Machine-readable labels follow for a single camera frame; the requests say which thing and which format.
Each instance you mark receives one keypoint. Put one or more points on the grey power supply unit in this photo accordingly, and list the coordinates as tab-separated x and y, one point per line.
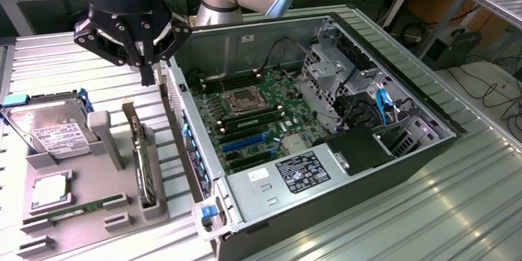
253	193

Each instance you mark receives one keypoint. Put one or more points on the installed RAM stick with label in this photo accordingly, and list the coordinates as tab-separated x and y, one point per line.
249	122

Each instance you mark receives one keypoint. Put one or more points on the grey parts rack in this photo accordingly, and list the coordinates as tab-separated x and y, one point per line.
90	193

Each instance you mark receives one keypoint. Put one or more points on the blue case latch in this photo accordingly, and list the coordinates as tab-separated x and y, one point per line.
207	212

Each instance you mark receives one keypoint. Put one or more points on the graphics card with metal bracket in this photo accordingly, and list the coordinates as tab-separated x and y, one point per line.
141	151

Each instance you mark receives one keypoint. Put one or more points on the silver CPU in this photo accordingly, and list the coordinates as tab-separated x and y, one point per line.
48	190

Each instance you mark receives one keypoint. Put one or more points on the metal disk bay cage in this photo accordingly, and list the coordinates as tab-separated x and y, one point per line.
322	68

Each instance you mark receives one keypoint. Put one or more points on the hard disk with blue caddy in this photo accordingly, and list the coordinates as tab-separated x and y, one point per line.
44	123

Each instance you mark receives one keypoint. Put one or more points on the open black PC case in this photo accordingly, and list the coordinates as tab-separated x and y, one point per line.
367	200

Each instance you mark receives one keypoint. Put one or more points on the blue expansion slot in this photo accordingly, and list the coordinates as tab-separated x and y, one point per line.
241	145

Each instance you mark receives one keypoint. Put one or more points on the black equipment box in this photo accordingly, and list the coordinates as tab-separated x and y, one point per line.
453	50

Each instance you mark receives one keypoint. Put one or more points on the CPU socket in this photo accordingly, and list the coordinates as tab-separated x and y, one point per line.
245	100

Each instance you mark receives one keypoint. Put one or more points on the green motherboard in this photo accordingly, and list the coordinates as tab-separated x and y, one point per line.
286	111

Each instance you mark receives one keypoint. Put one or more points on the green RAM stick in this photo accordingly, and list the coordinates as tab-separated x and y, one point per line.
70	212

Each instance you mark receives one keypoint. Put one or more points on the silver chipset heatsink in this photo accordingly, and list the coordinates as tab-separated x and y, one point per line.
295	145

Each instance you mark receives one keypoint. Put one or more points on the black plastic shroud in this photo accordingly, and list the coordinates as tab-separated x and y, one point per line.
358	151

